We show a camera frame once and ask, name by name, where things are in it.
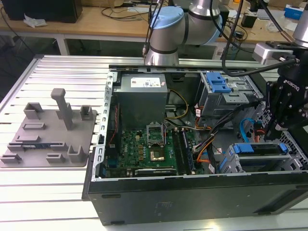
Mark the grey metal disk bay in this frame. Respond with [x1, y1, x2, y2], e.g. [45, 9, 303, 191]
[217, 131, 308, 173]

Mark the hard disk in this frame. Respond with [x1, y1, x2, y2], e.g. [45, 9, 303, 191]
[231, 142, 289, 169]

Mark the yellow power cable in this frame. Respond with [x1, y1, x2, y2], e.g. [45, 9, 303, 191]
[165, 89, 189, 120]

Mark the green motherboard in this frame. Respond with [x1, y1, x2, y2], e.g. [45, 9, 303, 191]
[104, 127, 200, 178]

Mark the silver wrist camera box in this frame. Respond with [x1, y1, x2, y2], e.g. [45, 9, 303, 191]
[254, 42, 297, 65]

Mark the red orange disk power wire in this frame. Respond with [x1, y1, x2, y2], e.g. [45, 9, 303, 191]
[253, 121, 266, 143]

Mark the metal socket cover frame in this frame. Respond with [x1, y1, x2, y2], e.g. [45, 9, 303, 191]
[146, 122, 167, 147]

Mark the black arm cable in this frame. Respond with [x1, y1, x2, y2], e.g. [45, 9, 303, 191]
[208, 0, 297, 77]

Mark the blue drive carrier in cage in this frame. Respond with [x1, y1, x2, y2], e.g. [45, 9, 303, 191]
[206, 71, 233, 95]

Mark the RAM stick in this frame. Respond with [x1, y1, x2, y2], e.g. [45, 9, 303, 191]
[21, 143, 53, 149]

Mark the grey parts rack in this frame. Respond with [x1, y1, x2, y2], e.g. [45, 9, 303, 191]
[0, 88, 99, 169]

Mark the black cable bundle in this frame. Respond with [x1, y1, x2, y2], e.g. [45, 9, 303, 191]
[192, 102, 262, 174]

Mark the blue cardboard box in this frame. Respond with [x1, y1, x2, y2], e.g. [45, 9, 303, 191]
[283, 4, 307, 19]

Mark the CPU socket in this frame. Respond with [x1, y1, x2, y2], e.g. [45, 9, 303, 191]
[149, 149, 167, 163]

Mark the small black box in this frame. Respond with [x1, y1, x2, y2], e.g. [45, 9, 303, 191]
[241, 13, 258, 27]

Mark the black RAM slot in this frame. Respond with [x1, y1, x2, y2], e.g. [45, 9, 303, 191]
[180, 129, 195, 174]
[171, 129, 185, 176]

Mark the crumpled white paper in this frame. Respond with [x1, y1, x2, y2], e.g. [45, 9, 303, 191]
[23, 13, 48, 27]

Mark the black open PC case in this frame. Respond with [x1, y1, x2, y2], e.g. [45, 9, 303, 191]
[81, 64, 308, 227]

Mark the grey power supply unit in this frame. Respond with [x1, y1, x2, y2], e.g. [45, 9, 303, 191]
[112, 73, 169, 132]

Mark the black graphics card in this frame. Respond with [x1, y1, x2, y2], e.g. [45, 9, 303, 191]
[134, 167, 178, 177]

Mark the large black box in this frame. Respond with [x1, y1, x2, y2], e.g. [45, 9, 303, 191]
[1, 0, 83, 24]

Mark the wooden desk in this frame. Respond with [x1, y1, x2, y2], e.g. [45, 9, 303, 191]
[0, 0, 308, 56]

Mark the blue disk data wire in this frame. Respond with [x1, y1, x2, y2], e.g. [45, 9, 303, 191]
[239, 117, 256, 145]

